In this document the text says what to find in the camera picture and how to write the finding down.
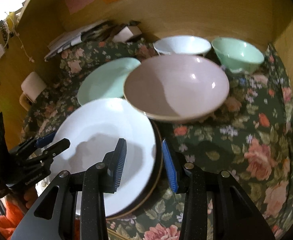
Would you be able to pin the stack of papers and magazines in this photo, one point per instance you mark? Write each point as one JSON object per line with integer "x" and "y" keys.
{"x": 103, "y": 30}

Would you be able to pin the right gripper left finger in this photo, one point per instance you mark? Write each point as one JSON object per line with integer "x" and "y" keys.
{"x": 52, "y": 216}

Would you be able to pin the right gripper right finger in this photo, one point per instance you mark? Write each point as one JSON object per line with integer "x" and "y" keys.
{"x": 235, "y": 216}

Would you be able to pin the mint green bowl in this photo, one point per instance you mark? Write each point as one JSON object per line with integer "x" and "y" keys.
{"x": 237, "y": 55}

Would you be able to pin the white round plate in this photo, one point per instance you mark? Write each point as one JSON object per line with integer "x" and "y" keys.
{"x": 93, "y": 130}

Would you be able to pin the mint green plate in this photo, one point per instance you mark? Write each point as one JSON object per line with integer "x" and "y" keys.
{"x": 107, "y": 81}

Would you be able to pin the dark brown rimmed plate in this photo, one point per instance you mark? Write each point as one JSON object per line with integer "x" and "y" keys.
{"x": 151, "y": 184}

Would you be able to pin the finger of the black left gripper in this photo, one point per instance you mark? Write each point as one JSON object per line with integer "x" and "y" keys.
{"x": 56, "y": 149}
{"x": 46, "y": 140}

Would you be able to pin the small white paper box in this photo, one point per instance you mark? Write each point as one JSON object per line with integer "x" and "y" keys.
{"x": 127, "y": 33}

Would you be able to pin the person's left hand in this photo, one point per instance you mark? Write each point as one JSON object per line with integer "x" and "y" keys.
{"x": 25, "y": 201}

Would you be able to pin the orange sleeve forearm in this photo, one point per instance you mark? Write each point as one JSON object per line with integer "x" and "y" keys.
{"x": 10, "y": 221}

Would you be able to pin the white bowl with black spots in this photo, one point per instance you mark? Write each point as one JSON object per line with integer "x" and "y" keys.
{"x": 182, "y": 44}

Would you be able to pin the floral dark green cloth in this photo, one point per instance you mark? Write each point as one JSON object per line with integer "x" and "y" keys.
{"x": 251, "y": 135}

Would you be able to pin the pink ceramic bowl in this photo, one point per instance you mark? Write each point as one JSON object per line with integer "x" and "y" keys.
{"x": 177, "y": 88}

